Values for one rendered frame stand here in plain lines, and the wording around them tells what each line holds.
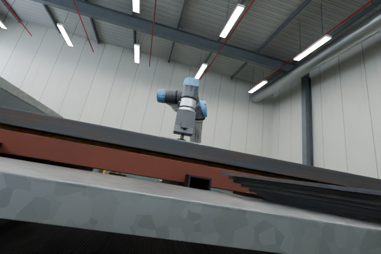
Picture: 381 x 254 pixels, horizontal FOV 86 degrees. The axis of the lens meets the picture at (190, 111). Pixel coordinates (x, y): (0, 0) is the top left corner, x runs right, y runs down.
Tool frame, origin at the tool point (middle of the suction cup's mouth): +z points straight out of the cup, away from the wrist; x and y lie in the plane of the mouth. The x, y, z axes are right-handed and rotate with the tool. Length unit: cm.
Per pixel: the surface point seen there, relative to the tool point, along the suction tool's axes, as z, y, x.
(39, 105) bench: -13, -83, 35
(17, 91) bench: -13, -82, 14
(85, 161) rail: 13.5, -22.9, -40.7
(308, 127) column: -298, 631, 759
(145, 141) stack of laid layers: 6.8, -11.3, -40.2
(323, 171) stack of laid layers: 6, 37, -38
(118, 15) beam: -599, -311, 670
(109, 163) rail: 13.0, -18.1, -40.5
